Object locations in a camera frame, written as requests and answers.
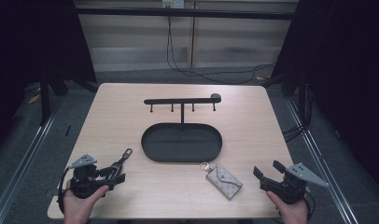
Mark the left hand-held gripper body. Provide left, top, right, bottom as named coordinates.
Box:
left=67, top=153, right=114, bottom=200

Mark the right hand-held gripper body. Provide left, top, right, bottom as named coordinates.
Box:
left=260, top=161, right=330, bottom=205

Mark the black key fob with strap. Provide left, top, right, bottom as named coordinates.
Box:
left=109, top=147, right=133, bottom=175

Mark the grey patterned key pouch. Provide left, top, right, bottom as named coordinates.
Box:
left=199, top=161, right=244, bottom=201

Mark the black key stand with tray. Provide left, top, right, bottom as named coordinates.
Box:
left=140, top=92, right=224, bottom=164

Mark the person's right hand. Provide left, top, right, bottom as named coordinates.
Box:
left=265, top=189, right=310, bottom=224

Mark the person's left hand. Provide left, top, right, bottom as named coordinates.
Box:
left=63, top=180, right=110, bottom=224

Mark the black metal stand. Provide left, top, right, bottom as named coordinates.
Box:
left=37, top=72, right=99, bottom=127
left=261, top=68, right=308, bottom=117

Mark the black curtain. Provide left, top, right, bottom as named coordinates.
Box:
left=271, top=0, right=379, bottom=190
left=0, top=0, right=97, bottom=157

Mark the black horizontal bar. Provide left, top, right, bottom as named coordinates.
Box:
left=75, top=6, right=300, bottom=21

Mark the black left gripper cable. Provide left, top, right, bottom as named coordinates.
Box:
left=57, top=167, right=74, bottom=216

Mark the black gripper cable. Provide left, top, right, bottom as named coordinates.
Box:
left=57, top=167, right=74, bottom=216
left=303, top=191, right=316, bottom=219

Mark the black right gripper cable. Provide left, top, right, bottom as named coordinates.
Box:
left=303, top=191, right=316, bottom=219

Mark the bundle of black floor cables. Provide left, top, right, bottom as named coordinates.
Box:
left=282, top=83, right=316, bottom=143

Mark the aluminium floor rail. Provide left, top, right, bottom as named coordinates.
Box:
left=283, top=95, right=360, bottom=224
left=0, top=98, right=68, bottom=224

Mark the black hanging wall cable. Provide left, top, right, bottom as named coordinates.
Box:
left=165, top=15, right=276, bottom=86

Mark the white wall socket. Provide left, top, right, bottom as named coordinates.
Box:
left=161, top=0, right=186, bottom=9

